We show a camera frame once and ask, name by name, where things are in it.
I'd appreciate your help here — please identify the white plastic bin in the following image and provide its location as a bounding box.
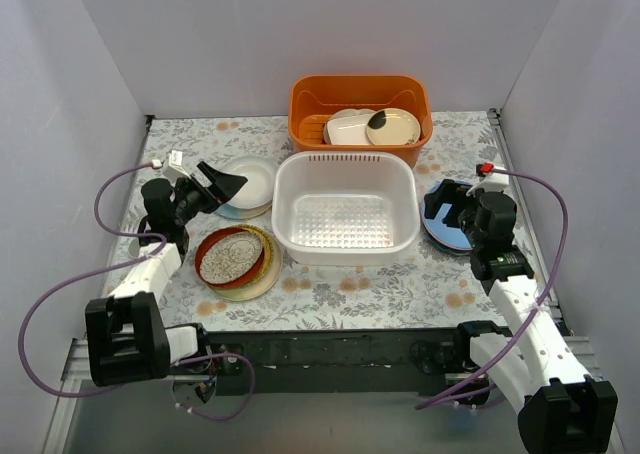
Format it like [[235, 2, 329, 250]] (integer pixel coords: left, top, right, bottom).
[[271, 151, 421, 266]]

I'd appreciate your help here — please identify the blue bear plate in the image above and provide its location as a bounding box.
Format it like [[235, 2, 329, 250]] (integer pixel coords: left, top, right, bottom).
[[421, 182, 472, 255]]

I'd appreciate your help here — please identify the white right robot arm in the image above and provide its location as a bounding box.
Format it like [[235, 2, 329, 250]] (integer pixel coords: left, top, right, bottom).
[[424, 178, 618, 453]]

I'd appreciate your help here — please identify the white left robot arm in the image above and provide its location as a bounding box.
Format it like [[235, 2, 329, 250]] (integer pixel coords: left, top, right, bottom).
[[85, 162, 248, 387]]

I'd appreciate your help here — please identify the orange plastic bin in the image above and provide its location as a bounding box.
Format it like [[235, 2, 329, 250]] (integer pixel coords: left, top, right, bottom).
[[288, 75, 433, 167]]

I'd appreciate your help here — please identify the white round plate in bin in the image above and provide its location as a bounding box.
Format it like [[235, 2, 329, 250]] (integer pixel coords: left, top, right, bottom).
[[323, 109, 374, 145]]

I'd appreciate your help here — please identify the teal scalloped plate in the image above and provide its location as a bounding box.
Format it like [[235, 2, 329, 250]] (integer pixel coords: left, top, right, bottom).
[[422, 213, 472, 256]]

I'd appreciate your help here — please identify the white deep plate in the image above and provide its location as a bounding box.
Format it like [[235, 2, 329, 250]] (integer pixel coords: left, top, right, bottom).
[[221, 156, 277, 209]]

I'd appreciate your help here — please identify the red round plate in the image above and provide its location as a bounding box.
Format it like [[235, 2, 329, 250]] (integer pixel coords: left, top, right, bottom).
[[195, 226, 265, 289]]

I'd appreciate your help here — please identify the speckled round plate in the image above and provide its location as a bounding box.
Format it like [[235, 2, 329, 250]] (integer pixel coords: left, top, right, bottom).
[[200, 230, 263, 284]]

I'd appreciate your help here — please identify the gold rimmed plate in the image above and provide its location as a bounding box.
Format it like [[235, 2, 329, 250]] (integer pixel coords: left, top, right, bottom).
[[214, 224, 275, 291]]

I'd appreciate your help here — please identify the floral table mat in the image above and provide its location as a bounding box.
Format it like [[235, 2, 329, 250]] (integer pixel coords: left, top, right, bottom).
[[143, 111, 504, 331]]

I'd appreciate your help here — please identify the cream plate black spot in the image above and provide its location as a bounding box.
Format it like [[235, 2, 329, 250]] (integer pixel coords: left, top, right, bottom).
[[366, 108, 421, 145]]

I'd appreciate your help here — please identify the cream large plate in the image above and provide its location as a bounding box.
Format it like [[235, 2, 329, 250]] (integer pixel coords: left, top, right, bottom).
[[211, 234, 283, 302]]

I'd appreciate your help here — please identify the white rectangular dish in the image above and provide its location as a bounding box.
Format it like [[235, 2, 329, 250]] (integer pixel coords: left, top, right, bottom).
[[326, 113, 372, 146]]

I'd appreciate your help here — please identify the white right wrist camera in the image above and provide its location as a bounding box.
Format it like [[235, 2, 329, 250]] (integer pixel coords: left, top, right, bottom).
[[466, 162, 509, 197]]

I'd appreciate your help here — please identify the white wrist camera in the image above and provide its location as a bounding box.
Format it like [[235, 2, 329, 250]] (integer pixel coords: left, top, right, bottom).
[[466, 162, 509, 197], [162, 149, 190, 183]]

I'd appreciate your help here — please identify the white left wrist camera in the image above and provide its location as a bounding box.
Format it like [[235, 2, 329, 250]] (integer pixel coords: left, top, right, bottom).
[[162, 149, 190, 183]]

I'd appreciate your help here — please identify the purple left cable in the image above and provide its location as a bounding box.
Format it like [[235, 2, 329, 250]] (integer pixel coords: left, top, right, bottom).
[[18, 163, 257, 421]]

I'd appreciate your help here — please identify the purple cable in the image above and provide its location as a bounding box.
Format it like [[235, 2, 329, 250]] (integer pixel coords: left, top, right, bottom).
[[18, 163, 257, 421], [415, 169, 570, 411]]

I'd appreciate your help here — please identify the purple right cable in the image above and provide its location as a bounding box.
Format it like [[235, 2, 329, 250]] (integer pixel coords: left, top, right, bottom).
[[415, 169, 570, 411]]

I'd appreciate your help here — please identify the aluminium frame rail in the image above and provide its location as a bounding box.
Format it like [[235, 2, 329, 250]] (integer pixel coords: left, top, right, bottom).
[[40, 337, 176, 454]]

